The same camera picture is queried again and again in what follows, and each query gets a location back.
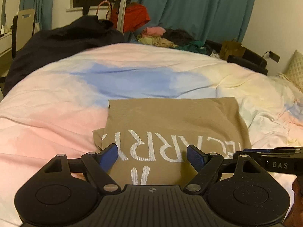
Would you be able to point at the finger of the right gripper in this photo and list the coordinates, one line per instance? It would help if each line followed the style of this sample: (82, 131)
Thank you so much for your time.
(262, 151)

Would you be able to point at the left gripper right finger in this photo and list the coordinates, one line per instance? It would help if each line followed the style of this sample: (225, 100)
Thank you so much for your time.
(206, 166)

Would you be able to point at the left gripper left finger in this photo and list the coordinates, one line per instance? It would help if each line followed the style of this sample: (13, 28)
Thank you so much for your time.
(96, 167)

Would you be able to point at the beige printed t-shirt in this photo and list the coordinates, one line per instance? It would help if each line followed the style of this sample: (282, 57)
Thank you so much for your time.
(152, 135)

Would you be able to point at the black clothes pile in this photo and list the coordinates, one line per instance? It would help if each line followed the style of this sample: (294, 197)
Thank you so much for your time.
(181, 38)

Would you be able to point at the yellow beige clothes pile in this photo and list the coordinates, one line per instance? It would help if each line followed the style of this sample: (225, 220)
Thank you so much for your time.
(156, 41)

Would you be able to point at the person's right hand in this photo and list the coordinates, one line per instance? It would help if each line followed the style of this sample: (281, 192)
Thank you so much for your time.
(295, 216)

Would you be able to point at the pastel tie-dye bed sheet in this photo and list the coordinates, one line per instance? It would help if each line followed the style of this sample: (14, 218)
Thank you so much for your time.
(56, 109)

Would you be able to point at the cream knitted pillow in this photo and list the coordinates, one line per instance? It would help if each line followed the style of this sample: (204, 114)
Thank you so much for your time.
(294, 72)

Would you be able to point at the black armchair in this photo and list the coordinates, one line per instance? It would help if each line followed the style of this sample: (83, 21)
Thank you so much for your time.
(251, 61)

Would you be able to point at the brown paper bag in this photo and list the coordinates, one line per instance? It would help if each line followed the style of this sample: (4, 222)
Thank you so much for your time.
(233, 48)

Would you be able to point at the green garment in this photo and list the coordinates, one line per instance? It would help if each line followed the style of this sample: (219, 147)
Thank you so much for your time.
(196, 47)

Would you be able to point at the black garment on bed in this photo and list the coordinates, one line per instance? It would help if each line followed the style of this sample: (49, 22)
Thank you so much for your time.
(48, 46)

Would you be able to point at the pink folded garment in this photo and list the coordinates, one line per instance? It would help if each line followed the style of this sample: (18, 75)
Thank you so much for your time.
(153, 31)

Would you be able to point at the right blue curtain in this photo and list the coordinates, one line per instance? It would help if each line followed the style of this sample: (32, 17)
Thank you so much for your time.
(216, 20)

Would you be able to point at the blue curtain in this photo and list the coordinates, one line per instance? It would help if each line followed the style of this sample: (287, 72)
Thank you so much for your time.
(216, 20)
(36, 4)

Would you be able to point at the white dresser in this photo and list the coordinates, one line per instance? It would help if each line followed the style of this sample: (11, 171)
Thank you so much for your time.
(5, 43)

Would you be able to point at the red garment on stand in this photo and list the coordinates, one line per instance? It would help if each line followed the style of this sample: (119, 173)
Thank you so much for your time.
(136, 16)

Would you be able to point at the beige black chair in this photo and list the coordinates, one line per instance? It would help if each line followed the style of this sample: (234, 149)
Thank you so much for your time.
(22, 29)

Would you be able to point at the wavy black mirror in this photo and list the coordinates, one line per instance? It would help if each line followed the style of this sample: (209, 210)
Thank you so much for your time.
(2, 12)

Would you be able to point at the left blue curtain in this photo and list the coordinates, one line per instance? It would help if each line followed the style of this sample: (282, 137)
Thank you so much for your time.
(36, 4)

